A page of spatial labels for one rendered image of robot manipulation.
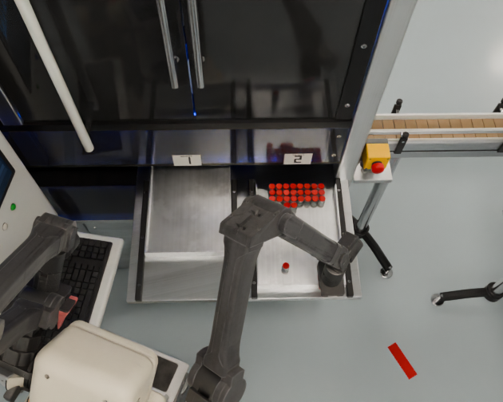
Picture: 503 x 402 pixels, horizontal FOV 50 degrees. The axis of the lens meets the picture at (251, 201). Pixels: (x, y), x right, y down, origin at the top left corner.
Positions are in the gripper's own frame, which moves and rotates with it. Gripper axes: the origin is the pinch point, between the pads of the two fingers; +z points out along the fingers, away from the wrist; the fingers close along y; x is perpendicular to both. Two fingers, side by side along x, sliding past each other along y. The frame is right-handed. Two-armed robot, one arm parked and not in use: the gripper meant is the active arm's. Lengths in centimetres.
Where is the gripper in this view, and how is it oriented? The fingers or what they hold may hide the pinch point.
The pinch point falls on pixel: (326, 287)
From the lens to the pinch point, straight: 162.4
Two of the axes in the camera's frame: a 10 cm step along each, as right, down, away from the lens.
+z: 0.0, 4.5, 8.9
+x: -10.0, 0.4, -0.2
